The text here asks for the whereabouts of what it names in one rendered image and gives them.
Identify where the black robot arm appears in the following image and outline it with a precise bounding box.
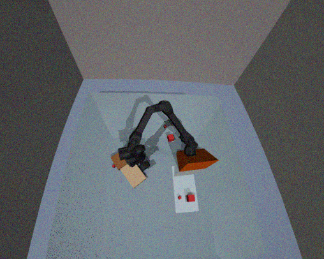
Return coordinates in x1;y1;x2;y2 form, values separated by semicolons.
118;100;198;167

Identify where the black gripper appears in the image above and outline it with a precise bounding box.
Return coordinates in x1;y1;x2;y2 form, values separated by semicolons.
134;153;150;171

